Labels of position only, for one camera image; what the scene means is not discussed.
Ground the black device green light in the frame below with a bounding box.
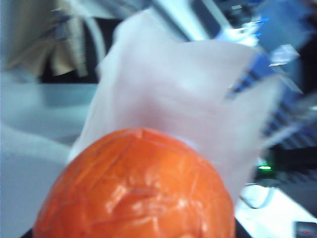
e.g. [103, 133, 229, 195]
[255, 146, 317, 181]

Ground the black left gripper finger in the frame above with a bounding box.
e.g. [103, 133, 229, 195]
[21, 227, 36, 238]

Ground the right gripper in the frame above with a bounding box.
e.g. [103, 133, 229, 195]
[215, 14, 302, 100]

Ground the black box red light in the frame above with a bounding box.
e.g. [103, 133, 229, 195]
[296, 221, 317, 238]

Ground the red trudi paper bag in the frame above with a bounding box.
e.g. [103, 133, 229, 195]
[69, 8, 282, 201]

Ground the orange fruit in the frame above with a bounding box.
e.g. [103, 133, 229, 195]
[33, 127, 236, 238]

